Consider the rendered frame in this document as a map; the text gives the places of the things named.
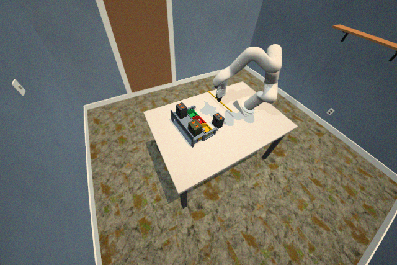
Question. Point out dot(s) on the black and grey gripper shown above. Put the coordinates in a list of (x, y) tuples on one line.
[(220, 93)]

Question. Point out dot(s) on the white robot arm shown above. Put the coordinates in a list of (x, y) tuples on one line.
[(271, 62)]

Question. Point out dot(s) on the dark grey metal shelf rack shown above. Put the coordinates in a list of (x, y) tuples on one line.
[(182, 125)]

